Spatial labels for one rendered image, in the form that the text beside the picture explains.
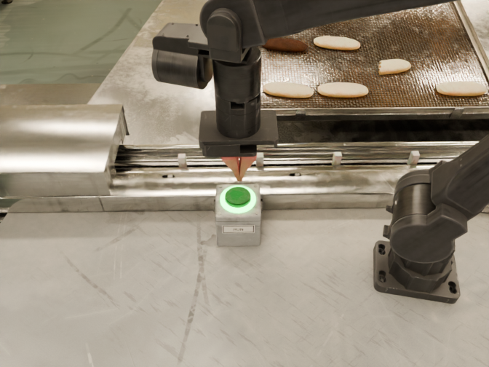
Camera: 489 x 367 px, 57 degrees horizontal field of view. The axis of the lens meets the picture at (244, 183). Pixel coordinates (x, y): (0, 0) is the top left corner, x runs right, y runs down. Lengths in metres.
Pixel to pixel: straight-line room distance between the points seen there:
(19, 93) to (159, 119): 0.35
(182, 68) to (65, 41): 2.64
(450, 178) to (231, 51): 0.30
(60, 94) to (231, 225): 0.59
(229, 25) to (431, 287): 0.46
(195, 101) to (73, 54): 2.03
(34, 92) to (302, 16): 0.80
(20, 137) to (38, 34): 2.48
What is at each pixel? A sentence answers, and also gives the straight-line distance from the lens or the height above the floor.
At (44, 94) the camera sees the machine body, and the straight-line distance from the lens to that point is 1.14.
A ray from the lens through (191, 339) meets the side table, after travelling 0.66.
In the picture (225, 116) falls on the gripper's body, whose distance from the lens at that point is 0.56.
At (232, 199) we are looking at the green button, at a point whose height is 0.91.
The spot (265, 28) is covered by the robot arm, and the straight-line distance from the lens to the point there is 0.48.
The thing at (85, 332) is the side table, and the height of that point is 0.82.
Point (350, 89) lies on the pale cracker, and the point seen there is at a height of 0.91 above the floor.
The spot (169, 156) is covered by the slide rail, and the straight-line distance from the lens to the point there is 0.85.
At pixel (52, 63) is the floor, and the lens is 2.96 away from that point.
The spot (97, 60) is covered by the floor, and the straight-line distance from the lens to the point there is 2.90.
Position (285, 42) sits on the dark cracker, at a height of 0.93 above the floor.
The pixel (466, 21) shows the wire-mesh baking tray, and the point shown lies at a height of 0.94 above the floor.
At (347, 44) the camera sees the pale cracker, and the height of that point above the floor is 0.93.
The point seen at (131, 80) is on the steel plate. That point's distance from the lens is 1.12.
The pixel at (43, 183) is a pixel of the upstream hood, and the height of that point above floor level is 0.89.
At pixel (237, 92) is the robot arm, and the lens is 0.53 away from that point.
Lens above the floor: 1.42
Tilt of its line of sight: 46 degrees down
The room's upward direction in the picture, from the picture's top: straight up
